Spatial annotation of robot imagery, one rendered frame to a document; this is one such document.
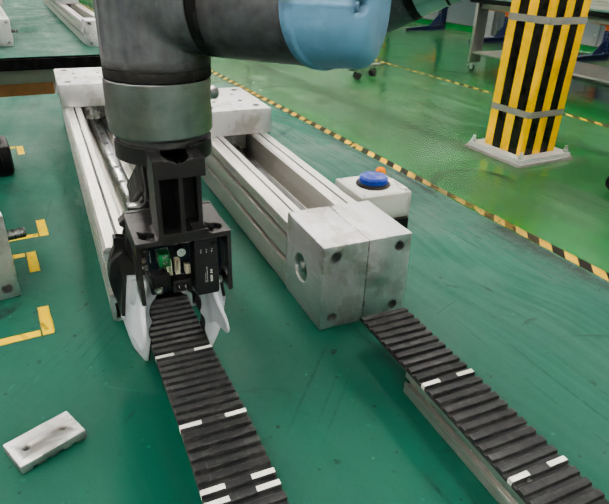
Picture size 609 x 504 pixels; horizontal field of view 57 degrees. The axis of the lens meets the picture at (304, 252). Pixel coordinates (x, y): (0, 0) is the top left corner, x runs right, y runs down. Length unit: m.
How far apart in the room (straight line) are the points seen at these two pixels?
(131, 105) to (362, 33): 0.16
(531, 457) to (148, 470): 0.27
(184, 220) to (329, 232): 0.19
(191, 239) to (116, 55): 0.13
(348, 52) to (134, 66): 0.14
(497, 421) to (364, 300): 0.19
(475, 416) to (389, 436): 0.07
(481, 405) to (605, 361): 0.19
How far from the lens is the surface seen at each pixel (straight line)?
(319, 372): 0.52
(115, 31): 0.40
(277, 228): 0.64
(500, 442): 0.44
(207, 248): 0.43
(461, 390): 0.48
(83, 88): 1.10
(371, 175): 0.78
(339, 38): 0.33
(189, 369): 0.49
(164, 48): 0.39
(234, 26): 0.35
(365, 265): 0.56
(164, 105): 0.39
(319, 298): 0.56
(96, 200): 0.67
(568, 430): 0.53
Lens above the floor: 1.12
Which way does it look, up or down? 28 degrees down
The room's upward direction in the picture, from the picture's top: 2 degrees clockwise
